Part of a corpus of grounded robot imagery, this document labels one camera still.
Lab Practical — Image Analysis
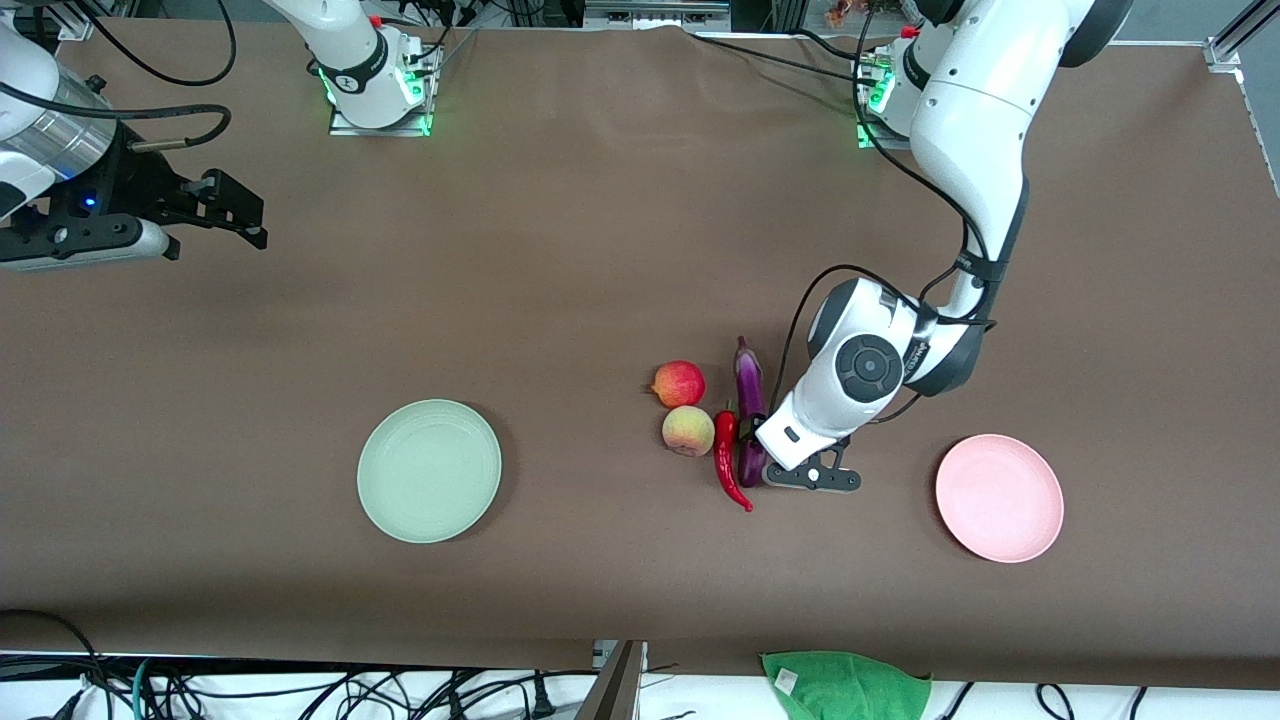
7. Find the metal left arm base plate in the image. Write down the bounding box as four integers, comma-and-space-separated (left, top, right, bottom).
855, 55, 916, 151

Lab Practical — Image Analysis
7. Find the short black table cable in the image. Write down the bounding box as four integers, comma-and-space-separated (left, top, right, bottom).
795, 28, 871, 61

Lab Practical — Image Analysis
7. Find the purple eggplant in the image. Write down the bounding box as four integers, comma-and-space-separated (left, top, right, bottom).
734, 336, 770, 489

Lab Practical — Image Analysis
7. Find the aluminium frame profile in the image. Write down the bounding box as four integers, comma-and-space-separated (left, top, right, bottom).
40, 0, 96, 41
1205, 0, 1280, 191

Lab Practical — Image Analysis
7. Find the grey box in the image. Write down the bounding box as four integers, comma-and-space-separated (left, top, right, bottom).
585, 0, 731, 31

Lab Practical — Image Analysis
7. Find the red apple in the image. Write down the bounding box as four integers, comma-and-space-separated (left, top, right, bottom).
651, 360, 707, 409

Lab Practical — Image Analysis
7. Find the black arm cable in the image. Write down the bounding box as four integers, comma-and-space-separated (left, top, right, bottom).
0, 0, 237, 153
770, 0, 1001, 426

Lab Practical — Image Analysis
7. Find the red chili pepper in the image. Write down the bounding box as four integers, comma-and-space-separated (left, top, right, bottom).
713, 402, 755, 513

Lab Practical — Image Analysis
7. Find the green cloth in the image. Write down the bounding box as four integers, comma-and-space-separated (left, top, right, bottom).
760, 650, 933, 720

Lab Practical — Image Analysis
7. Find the long black table cable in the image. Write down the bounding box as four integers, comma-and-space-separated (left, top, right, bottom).
690, 33, 881, 83

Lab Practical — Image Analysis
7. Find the pink plate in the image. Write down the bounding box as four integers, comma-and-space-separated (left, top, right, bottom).
935, 434, 1065, 564

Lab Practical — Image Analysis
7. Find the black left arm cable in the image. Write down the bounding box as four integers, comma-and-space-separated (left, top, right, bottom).
770, 0, 1001, 426

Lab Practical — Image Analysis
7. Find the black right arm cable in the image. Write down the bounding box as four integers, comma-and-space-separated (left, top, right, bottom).
0, 0, 237, 153

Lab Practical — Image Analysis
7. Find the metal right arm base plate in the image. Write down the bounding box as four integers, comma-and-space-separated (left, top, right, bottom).
328, 40, 441, 138

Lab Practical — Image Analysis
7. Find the brown table cover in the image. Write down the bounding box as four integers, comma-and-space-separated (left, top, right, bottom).
0, 18, 1280, 691

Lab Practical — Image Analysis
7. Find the yellow pink peach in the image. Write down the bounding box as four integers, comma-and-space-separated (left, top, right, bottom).
661, 405, 716, 458

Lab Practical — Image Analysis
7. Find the light green plate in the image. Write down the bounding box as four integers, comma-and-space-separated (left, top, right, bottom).
357, 399, 503, 544

